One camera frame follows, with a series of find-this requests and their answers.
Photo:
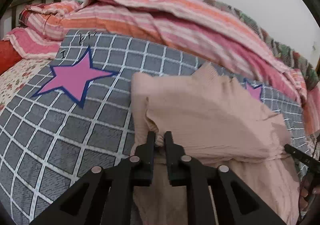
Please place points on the floral bed sheet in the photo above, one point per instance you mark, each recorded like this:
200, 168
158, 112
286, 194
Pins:
13, 80

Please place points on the red embroidered pillow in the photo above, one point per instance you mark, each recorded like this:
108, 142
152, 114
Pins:
8, 56

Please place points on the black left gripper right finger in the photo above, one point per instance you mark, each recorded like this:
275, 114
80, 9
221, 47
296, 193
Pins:
214, 195

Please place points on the grey checked star blanket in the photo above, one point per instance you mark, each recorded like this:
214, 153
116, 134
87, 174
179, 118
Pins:
47, 139

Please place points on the dark wooden headboard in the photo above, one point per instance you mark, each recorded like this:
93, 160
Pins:
10, 18

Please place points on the pink orange striped quilt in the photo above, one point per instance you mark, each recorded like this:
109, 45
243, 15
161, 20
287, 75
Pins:
209, 29

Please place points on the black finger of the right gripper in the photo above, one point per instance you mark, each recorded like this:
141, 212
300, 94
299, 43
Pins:
310, 162

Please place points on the pink knit sweater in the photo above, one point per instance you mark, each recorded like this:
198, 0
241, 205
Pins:
219, 122

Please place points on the person's hand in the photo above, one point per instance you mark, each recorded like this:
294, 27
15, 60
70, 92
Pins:
303, 203

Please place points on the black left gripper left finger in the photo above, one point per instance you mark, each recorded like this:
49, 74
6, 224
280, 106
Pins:
104, 195

